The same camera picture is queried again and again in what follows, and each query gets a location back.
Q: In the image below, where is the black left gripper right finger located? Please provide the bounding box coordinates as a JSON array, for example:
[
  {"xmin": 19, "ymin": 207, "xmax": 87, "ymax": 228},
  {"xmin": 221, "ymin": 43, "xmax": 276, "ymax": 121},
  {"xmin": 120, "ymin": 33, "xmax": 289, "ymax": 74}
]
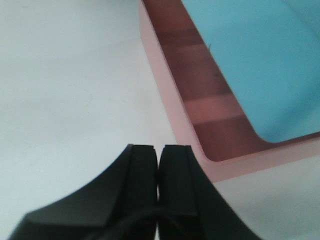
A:
[{"xmin": 158, "ymin": 145, "xmax": 259, "ymax": 240}]

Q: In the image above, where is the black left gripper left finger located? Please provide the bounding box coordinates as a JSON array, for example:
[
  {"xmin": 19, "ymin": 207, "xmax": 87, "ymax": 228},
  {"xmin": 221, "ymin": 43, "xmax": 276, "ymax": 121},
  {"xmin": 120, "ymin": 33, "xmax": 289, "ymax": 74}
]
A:
[{"xmin": 9, "ymin": 144, "xmax": 158, "ymax": 240}]

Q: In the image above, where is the pink plastic box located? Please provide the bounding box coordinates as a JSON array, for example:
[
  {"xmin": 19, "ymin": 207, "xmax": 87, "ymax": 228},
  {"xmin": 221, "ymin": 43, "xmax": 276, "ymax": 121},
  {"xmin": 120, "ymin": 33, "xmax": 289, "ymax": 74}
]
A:
[{"xmin": 138, "ymin": 0, "xmax": 320, "ymax": 182}]

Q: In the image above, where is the light blue plastic box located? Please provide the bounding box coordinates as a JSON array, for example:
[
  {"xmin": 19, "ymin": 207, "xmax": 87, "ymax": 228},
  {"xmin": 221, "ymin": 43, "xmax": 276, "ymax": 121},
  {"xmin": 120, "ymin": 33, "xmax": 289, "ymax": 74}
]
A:
[{"xmin": 183, "ymin": 0, "xmax": 320, "ymax": 143}]

